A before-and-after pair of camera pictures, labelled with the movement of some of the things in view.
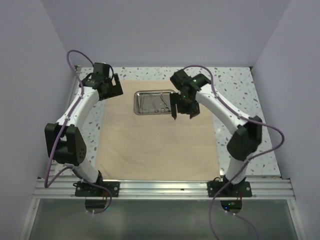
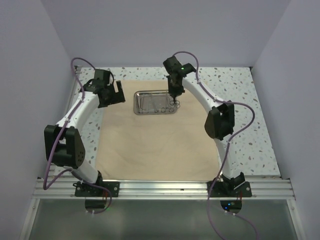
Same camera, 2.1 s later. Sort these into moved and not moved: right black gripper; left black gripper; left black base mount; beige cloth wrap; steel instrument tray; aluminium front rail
Moved: left black gripper; right black gripper
Not moved: beige cloth wrap; left black base mount; aluminium front rail; steel instrument tray
